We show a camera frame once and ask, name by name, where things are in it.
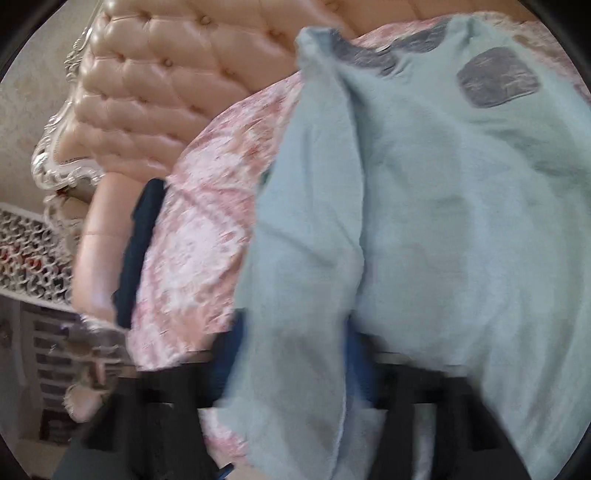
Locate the light blue sweater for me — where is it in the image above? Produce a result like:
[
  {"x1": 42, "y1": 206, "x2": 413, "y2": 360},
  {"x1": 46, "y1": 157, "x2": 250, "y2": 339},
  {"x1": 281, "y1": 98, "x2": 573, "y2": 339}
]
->
[{"x1": 217, "y1": 16, "x2": 591, "y2": 480}]

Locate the pink floral blanket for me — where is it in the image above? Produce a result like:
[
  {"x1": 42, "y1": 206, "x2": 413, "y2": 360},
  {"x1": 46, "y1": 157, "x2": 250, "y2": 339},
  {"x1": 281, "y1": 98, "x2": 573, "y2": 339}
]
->
[{"x1": 127, "y1": 11, "x2": 591, "y2": 467}]

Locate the white lattice screen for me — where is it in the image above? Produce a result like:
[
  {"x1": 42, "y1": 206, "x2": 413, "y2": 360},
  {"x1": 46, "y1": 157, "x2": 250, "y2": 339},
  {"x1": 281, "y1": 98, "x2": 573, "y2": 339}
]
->
[{"x1": 0, "y1": 203, "x2": 77, "y2": 305}]

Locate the dark navy cloth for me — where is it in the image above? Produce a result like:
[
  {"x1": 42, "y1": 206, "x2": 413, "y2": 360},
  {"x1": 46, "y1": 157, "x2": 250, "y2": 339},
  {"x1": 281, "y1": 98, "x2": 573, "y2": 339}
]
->
[{"x1": 113, "y1": 178, "x2": 167, "y2": 330}]

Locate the tufted pink leather headboard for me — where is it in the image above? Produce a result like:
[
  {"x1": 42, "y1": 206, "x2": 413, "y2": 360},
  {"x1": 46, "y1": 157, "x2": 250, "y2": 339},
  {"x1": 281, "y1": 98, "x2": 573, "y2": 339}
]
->
[{"x1": 30, "y1": 0, "x2": 541, "y2": 333}]

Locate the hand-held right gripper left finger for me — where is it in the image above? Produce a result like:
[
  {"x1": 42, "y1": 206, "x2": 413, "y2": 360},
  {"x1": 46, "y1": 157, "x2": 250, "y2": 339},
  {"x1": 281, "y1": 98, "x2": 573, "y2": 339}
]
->
[{"x1": 55, "y1": 314, "x2": 242, "y2": 480}]

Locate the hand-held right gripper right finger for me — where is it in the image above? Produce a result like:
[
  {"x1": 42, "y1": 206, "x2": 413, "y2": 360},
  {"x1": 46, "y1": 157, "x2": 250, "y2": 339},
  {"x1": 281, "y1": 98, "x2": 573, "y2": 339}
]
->
[{"x1": 345, "y1": 327, "x2": 533, "y2": 480}]

